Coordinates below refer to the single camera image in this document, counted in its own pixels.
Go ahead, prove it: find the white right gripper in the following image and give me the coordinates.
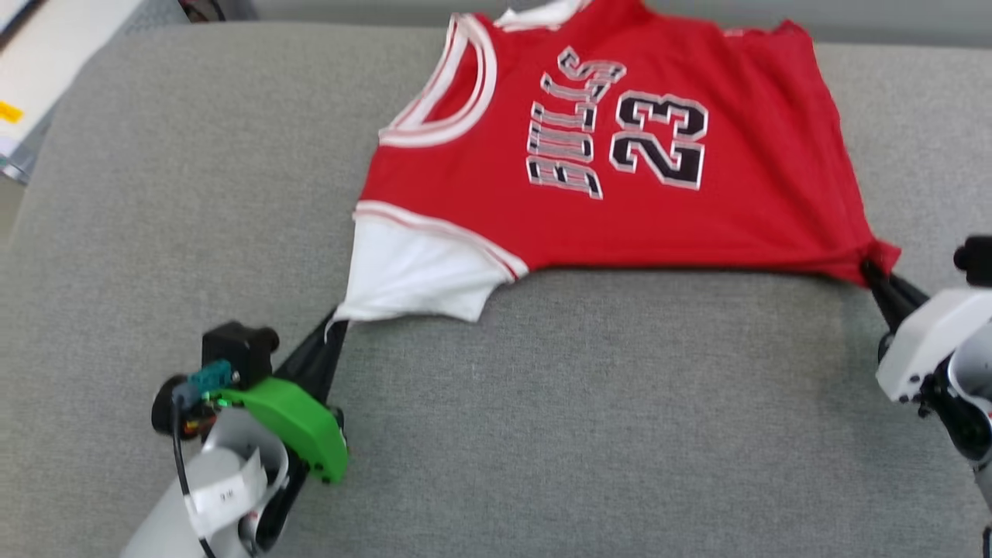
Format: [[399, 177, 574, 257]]
[[859, 259, 992, 405]]

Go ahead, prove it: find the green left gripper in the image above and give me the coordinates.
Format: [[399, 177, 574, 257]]
[[212, 312, 350, 486]]

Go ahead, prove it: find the red and white basketball jersey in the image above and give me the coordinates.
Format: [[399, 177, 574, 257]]
[[332, 0, 902, 325]]

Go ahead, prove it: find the white equipment box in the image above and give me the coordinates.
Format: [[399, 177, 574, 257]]
[[0, 0, 146, 184]]

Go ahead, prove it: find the black cable with teal connector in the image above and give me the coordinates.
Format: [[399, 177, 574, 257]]
[[170, 358, 239, 558]]

